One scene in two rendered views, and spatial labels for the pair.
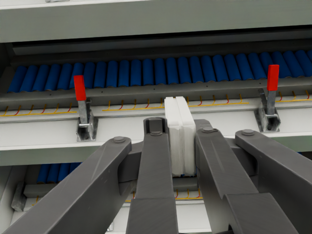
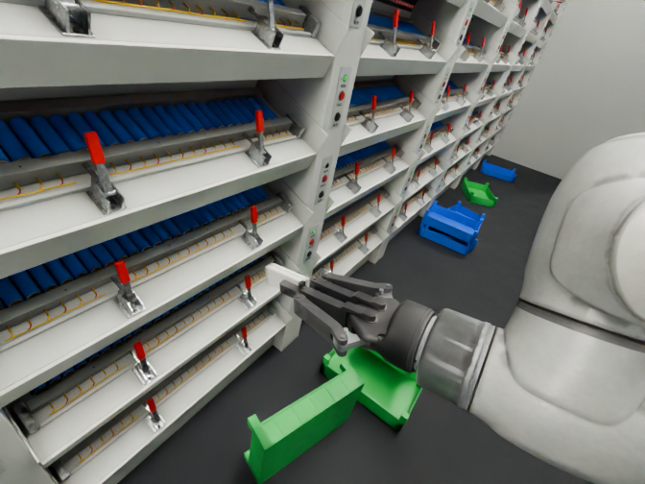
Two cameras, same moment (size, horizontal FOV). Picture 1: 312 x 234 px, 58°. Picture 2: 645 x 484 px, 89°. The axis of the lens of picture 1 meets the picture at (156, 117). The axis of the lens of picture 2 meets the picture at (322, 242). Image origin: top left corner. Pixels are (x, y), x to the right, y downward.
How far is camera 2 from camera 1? 0.36 m
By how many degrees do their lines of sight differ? 54
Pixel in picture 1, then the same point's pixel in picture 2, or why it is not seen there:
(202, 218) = (218, 324)
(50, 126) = (84, 320)
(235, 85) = (225, 222)
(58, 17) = (117, 224)
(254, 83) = (235, 217)
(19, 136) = (56, 347)
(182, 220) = (206, 333)
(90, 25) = (142, 221)
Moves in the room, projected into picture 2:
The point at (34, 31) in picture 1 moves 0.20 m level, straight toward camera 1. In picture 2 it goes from (86, 242) to (238, 287)
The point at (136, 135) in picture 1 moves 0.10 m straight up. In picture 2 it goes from (176, 288) to (172, 243)
